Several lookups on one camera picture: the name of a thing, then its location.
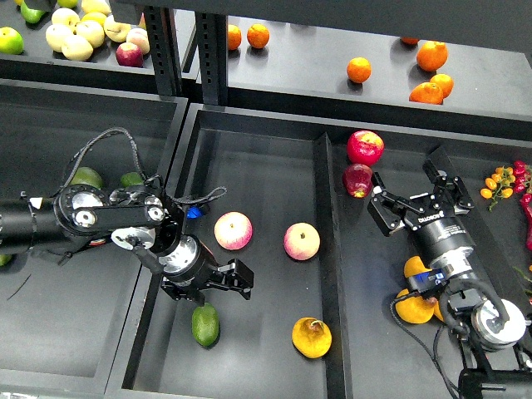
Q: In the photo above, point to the black left tray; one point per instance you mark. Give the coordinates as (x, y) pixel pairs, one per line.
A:
(61, 324)

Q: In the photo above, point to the black shelf post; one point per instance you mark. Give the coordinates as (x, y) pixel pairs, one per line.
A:
(160, 24)
(212, 42)

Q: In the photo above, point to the orange front right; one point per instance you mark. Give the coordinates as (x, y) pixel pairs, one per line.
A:
(427, 92)

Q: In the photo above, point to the stray yellow pear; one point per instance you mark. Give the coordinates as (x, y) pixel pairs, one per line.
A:
(311, 337)

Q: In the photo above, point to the pink apple right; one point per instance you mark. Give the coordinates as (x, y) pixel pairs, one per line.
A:
(301, 241)

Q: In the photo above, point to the orange cherry tomato vine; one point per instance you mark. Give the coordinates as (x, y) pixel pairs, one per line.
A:
(499, 186)

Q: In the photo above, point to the pale yellow pear front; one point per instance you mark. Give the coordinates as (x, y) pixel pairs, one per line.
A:
(76, 48)

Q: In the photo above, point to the orange behind post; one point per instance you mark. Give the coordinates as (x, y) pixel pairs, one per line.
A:
(234, 36)

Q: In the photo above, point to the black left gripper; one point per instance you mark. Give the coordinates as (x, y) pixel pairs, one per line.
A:
(190, 268)

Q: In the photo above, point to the pale yellow pear left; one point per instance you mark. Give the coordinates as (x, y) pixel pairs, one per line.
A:
(56, 34)

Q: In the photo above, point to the red apple on shelf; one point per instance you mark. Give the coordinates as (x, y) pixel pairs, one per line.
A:
(129, 55)

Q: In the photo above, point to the bright red apple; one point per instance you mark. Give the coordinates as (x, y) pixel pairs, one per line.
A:
(365, 147)

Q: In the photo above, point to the dark red apple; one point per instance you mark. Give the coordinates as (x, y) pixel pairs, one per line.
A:
(357, 180)

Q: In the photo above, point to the orange right small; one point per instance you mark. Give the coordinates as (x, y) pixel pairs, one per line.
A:
(445, 82)

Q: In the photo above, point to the green avocado top right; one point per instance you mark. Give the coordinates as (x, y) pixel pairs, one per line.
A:
(131, 178)

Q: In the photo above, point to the black right shelf post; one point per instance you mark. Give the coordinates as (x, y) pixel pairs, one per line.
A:
(212, 42)

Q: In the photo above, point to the orange top middle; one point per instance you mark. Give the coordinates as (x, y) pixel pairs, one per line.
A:
(258, 36)

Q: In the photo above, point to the red chili peppers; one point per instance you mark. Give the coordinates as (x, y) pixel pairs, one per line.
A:
(522, 173)

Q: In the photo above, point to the black tray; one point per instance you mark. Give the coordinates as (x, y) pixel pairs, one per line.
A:
(266, 163)
(61, 324)

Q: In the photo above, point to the pink apple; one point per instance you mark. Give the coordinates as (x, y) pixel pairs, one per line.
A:
(233, 230)
(301, 241)

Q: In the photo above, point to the stray green avocado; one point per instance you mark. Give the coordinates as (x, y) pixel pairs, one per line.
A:
(205, 324)

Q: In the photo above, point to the yellow pear lower middle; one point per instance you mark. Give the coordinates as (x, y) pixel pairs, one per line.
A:
(437, 312)

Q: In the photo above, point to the pink apple left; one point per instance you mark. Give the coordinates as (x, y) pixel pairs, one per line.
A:
(233, 230)

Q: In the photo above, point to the orange under shelf edge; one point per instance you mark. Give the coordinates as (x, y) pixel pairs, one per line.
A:
(411, 41)

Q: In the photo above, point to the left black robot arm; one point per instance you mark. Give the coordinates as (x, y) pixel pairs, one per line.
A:
(141, 218)

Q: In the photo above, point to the pale yellow pear centre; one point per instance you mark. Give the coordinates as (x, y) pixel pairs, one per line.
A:
(92, 31)

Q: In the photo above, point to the yellow lemon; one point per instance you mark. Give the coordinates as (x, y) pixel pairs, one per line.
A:
(98, 17)

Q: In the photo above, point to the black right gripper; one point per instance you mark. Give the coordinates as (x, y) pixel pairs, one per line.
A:
(441, 240)

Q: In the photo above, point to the green avocado top left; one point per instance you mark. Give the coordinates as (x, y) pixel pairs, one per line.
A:
(87, 176)

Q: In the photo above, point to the black middle tray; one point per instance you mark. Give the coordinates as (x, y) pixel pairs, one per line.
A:
(266, 163)

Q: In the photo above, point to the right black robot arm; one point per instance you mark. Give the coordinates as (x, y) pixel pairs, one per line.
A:
(490, 330)

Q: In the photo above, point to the pink peach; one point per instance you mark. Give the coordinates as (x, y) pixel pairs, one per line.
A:
(139, 37)

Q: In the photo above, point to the orange centre shelf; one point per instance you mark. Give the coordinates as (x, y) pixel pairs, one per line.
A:
(359, 69)

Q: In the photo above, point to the green avocado at edge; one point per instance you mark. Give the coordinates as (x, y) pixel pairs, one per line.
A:
(5, 259)

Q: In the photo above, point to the large orange top right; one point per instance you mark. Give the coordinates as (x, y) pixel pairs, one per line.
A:
(432, 55)

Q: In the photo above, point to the black left shelf post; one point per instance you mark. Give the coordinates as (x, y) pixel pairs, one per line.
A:
(160, 24)

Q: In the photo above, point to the yellow pear lower left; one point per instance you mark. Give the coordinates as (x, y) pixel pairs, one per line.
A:
(415, 310)

